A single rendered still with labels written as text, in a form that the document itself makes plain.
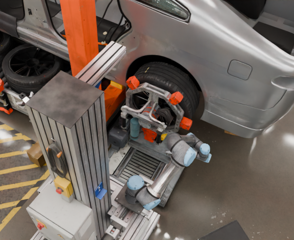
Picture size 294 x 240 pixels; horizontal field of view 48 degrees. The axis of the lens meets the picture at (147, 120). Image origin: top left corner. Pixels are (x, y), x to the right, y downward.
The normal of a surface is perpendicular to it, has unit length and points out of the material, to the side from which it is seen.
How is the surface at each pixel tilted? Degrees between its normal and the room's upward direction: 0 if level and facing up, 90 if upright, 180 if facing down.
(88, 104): 0
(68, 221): 0
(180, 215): 0
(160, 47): 90
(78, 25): 90
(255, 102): 90
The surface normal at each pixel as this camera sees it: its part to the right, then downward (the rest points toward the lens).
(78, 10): -0.47, 0.69
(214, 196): 0.06, -0.60
